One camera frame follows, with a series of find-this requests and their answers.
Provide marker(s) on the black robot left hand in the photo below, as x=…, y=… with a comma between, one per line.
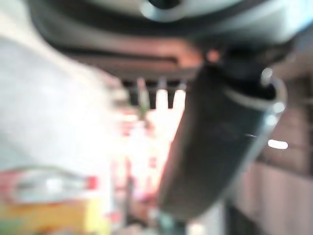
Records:
x=207, y=137

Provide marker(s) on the yellow orange package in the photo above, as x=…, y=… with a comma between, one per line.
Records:
x=56, y=218

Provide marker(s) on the white grey bag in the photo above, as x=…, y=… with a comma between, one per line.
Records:
x=49, y=102

